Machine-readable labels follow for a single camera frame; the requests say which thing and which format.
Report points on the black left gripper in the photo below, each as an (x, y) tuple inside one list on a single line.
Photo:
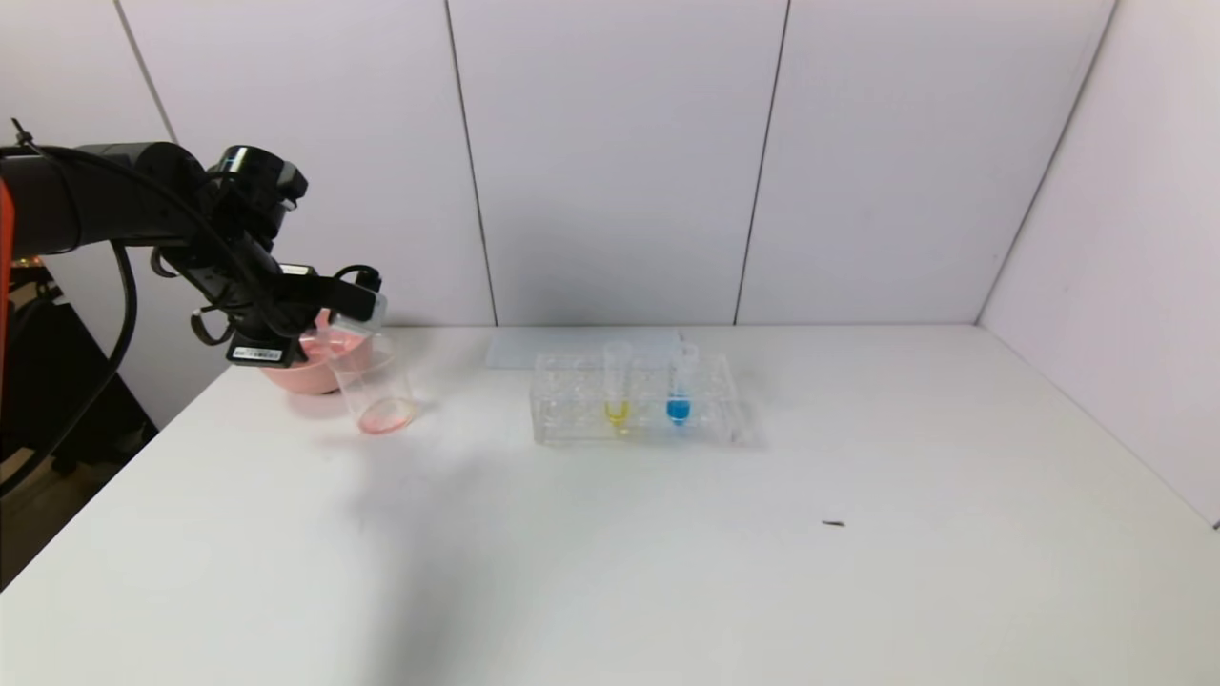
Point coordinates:
[(258, 352)]

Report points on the test tube with red pigment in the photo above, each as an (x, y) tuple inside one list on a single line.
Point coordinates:
[(357, 327)]

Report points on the orange and black left arm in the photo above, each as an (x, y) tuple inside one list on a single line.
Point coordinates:
[(95, 195)]

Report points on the clear glass beaker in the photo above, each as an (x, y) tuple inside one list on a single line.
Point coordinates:
[(386, 400)]

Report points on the test tube with yellow pigment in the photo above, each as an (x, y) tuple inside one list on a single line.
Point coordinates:
[(617, 412)]

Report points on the test tube with blue pigment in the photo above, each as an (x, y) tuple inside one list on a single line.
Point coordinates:
[(678, 410)]

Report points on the clear plastic test tube rack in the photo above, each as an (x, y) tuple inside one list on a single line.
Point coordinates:
[(710, 414)]

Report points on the pink bowl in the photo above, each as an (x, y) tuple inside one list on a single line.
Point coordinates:
[(295, 377)]

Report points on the white paper sheet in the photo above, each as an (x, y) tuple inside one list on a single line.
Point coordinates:
[(515, 351)]

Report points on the black background furniture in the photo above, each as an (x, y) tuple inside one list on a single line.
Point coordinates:
[(43, 367)]

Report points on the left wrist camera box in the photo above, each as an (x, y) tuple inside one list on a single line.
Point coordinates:
[(259, 353)]

